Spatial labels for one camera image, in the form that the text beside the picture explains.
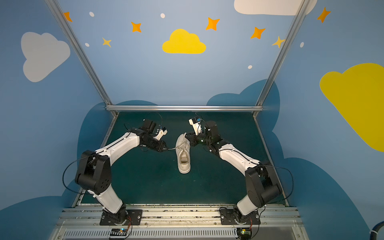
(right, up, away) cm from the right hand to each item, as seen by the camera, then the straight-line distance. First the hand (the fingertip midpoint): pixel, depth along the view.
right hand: (186, 133), depth 83 cm
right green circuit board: (+30, -50, -10) cm, 59 cm away
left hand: (-14, -9, +8) cm, 19 cm away
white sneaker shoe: (-2, -12, +7) cm, 14 cm away
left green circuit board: (-33, -50, -10) cm, 61 cm away
